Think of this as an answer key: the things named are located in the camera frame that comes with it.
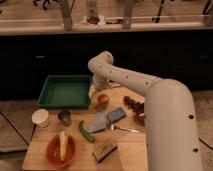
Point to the grey cloth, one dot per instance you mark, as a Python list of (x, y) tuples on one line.
[(99, 123)]

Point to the red orange apple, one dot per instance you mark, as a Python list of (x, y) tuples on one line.
[(103, 98)]

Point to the green plastic cup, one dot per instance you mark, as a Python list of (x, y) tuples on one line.
[(102, 105)]

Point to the black wooden eraser block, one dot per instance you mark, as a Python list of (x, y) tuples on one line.
[(102, 149)]

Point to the green chili pepper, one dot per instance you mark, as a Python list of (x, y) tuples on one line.
[(85, 134)]

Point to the wooden handled brush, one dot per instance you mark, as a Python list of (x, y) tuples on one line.
[(114, 85)]

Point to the wooden board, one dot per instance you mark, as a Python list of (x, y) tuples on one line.
[(129, 156)]

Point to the orange bowl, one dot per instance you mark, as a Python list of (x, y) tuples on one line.
[(52, 153)]

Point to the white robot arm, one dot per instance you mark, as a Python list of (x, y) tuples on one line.
[(170, 117)]

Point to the green plastic tray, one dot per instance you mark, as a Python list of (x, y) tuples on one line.
[(65, 92)]

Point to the metal fork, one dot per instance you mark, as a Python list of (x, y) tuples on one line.
[(114, 127)]

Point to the white paper cup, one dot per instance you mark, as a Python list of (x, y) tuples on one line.
[(41, 118)]

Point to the dark purple bowl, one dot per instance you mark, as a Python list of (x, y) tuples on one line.
[(140, 118)]

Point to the blue sponge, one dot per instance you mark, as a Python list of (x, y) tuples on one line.
[(116, 115)]

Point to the bunch of dark grapes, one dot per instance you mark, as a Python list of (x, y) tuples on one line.
[(133, 104)]

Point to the yellow corn cob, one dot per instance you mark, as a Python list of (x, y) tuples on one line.
[(63, 144)]

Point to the small metal cup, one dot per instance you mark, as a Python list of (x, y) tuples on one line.
[(64, 117)]

